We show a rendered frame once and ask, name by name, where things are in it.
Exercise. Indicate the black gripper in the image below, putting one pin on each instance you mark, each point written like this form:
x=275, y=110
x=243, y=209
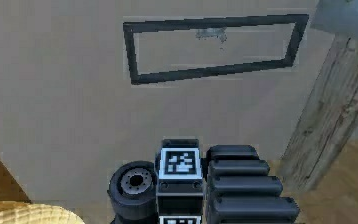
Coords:
x=133, y=190

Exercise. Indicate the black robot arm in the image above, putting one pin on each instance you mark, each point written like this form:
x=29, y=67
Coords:
x=243, y=186

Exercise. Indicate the tan wicker basket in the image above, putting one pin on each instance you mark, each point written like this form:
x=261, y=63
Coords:
x=30, y=215

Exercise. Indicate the black framed wall picture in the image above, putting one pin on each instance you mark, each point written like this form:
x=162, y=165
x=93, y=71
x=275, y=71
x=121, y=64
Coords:
x=217, y=71

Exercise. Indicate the grey wooden door frame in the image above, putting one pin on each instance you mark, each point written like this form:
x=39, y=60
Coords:
x=330, y=116

